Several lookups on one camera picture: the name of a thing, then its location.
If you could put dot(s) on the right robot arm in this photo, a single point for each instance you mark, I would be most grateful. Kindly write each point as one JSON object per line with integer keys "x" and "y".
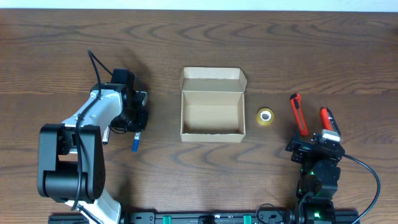
{"x": 319, "y": 175}

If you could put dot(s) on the red utility knife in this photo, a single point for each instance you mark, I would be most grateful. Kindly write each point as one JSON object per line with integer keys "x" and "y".
{"x": 295, "y": 101}

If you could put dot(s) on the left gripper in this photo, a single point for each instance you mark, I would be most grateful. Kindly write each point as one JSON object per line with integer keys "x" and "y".
{"x": 135, "y": 119}

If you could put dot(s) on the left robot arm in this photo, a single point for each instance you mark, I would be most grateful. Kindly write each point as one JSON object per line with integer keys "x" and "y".
{"x": 71, "y": 166}

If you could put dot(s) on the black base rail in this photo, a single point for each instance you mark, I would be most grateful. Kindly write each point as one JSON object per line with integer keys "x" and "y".
{"x": 267, "y": 215}

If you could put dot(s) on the black whiteboard marker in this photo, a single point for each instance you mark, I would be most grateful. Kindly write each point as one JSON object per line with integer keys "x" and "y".
{"x": 105, "y": 138}

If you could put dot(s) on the open cardboard box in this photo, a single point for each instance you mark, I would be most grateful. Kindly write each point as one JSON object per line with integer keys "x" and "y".
{"x": 212, "y": 104}

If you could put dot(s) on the blue whiteboard marker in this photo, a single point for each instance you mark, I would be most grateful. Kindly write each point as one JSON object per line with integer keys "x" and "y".
{"x": 136, "y": 142}

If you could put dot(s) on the red black stapler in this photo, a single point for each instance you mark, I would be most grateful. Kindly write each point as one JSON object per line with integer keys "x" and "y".
{"x": 328, "y": 120}

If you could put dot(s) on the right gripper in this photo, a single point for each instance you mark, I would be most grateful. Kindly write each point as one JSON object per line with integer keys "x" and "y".
{"x": 306, "y": 146}

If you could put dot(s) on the yellow tape roll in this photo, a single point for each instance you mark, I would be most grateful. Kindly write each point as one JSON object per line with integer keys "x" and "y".
{"x": 265, "y": 116}

